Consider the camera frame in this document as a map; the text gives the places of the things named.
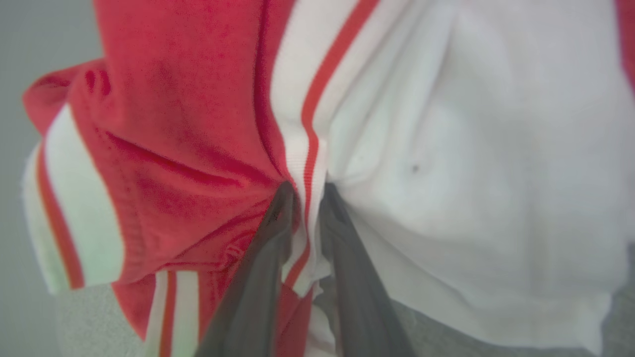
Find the red and white basketball jersey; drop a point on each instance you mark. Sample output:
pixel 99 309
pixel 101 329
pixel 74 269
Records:
pixel 198 124

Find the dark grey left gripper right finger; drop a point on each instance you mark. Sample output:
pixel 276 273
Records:
pixel 354 287

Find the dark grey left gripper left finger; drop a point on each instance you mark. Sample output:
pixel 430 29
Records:
pixel 258 277

